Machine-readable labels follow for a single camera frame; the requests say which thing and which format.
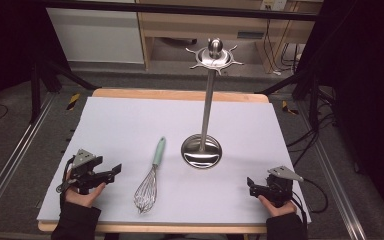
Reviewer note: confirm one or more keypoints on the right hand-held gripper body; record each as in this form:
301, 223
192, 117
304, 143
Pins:
280, 186

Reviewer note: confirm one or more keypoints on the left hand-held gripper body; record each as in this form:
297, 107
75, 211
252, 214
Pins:
84, 168

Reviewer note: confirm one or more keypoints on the person's right hand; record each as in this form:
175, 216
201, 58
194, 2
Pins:
277, 209

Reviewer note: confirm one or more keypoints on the person's left hand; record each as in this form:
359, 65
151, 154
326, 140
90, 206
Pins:
84, 198

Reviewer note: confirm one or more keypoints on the yellow black floor tape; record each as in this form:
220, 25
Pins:
73, 101
288, 108

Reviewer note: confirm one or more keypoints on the white table mat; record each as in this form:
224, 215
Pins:
180, 120

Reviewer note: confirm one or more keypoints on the black metal stand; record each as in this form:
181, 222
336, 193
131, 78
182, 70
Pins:
36, 90
313, 100

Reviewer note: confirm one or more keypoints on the steel utensil stand with hooks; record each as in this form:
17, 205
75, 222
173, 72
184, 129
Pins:
207, 100

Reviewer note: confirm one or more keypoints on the dark curtain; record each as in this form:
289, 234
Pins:
3, 50
366, 100

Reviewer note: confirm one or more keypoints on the white cabinet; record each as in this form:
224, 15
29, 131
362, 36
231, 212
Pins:
96, 33

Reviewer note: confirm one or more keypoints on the wooden desk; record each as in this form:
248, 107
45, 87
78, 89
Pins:
193, 25

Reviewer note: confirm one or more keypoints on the white power strip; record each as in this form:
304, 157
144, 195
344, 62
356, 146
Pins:
273, 4

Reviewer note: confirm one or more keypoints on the metal floor rail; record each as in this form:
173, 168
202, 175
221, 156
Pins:
11, 156
336, 186

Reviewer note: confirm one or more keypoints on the black metal frame bar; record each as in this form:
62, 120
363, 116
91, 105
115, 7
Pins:
180, 9

